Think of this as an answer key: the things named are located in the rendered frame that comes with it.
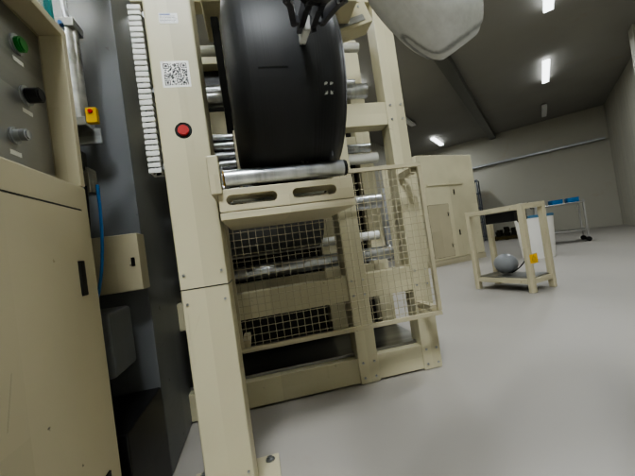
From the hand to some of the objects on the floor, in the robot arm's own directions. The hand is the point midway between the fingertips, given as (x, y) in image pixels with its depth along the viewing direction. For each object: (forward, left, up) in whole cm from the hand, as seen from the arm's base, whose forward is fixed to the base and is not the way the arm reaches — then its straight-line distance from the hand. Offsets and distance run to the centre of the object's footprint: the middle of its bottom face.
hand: (303, 30), depth 74 cm
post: (+48, -6, -116) cm, 126 cm away
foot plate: (+48, -6, -116) cm, 126 cm away
